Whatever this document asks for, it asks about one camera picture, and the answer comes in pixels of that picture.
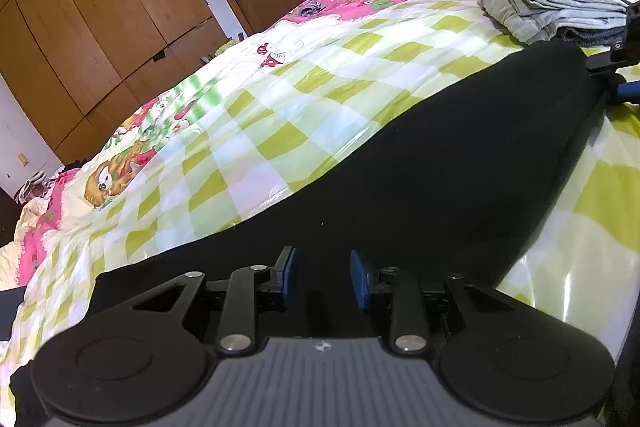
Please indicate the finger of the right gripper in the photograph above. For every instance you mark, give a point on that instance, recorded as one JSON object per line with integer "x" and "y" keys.
{"x": 621, "y": 91}
{"x": 619, "y": 56}

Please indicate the dark blue notebook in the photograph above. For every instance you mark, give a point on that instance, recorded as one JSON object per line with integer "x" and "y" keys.
{"x": 10, "y": 300}

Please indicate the black pants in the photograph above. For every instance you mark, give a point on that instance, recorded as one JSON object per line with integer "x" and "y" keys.
{"x": 457, "y": 184}

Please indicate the cartoon floral quilt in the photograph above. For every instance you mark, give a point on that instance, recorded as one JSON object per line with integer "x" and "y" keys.
{"x": 262, "y": 120}

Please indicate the wooden wardrobe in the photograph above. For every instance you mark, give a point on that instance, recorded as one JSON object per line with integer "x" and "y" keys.
{"x": 79, "y": 67}

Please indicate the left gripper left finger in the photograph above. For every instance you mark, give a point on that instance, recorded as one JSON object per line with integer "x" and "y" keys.
{"x": 150, "y": 354}

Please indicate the folded grey clothes stack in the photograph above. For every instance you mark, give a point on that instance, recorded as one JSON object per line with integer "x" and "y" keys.
{"x": 584, "y": 22}

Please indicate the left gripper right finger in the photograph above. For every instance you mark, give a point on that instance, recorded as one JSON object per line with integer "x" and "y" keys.
{"x": 494, "y": 354}

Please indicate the striped bag by headboard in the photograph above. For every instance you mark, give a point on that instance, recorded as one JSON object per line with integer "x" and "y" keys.
{"x": 35, "y": 186}

